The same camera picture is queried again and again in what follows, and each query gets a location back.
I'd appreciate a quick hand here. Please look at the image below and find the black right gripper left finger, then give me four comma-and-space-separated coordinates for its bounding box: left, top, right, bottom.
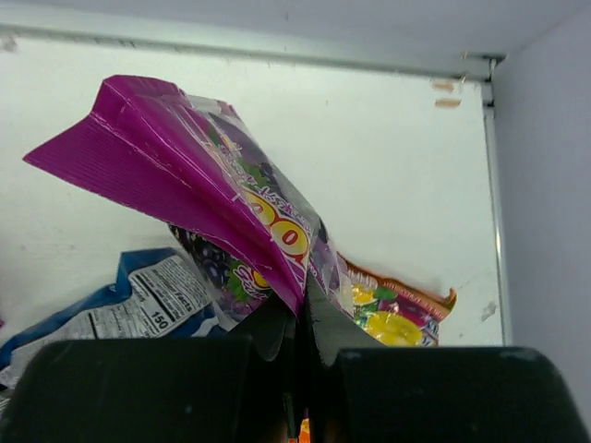
1, 297, 300, 442

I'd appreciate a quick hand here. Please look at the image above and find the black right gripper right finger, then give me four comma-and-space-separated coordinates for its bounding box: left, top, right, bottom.
302, 278, 590, 442

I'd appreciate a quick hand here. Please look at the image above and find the orange snack packet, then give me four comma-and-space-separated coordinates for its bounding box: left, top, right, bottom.
339, 255, 457, 348

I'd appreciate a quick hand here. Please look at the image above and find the blue white snack bag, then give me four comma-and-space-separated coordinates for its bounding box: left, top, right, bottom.
1, 248, 237, 390

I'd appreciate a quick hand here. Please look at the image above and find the magenta snack wrapper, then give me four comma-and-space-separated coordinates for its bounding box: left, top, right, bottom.
168, 223, 269, 331

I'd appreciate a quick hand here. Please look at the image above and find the small magenta snack packet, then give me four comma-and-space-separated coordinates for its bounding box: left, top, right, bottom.
25, 75, 350, 310

